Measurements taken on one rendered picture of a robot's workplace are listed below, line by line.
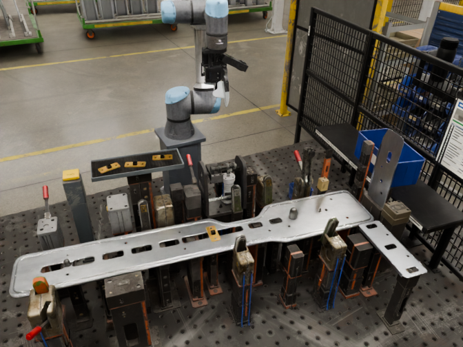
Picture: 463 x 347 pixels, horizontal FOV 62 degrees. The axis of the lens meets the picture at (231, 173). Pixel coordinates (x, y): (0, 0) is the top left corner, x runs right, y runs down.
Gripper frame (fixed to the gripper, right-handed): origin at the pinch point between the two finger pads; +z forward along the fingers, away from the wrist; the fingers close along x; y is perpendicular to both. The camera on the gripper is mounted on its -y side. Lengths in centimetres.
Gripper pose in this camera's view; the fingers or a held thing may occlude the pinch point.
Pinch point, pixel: (222, 99)
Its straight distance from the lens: 151.3
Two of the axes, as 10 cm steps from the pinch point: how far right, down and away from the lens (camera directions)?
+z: -0.2, 8.3, 5.6
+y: -9.5, 1.6, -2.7
